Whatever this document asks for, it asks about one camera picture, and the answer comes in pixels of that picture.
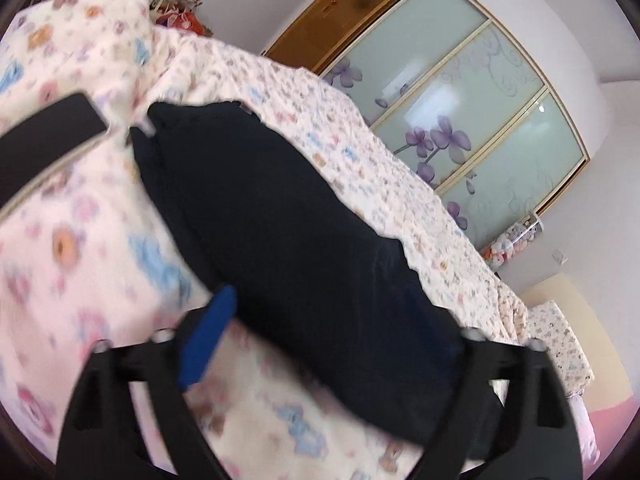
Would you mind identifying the red patterned bag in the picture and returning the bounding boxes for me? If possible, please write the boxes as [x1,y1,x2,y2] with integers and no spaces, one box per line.
[155,3,210,37]

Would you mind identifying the frosted glass floral wardrobe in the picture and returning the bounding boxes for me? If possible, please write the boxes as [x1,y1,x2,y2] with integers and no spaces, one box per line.
[318,0,589,248]

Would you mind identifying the brown wooden door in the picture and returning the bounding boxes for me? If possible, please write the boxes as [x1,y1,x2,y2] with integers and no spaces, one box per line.
[265,0,385,70]

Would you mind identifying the pink pillow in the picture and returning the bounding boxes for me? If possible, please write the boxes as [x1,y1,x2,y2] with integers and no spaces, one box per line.
[567,393,601,479]

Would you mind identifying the clear tube of plush toys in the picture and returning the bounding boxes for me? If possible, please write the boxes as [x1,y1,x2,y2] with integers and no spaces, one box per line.
[480,211,544,272]

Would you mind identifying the cartoon animal print bed blanket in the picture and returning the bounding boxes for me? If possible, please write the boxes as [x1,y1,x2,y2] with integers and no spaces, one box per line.
[1,0,529,458]

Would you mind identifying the cartoon print pillow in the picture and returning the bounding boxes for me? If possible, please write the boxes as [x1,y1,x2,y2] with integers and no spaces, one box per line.
[528,300,594,396]

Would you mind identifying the black pants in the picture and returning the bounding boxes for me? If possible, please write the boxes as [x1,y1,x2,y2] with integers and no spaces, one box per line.
[130,102,463,444]

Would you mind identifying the cream padded headboard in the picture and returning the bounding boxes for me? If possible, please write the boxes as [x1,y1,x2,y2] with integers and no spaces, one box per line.
[520,273,634,412]

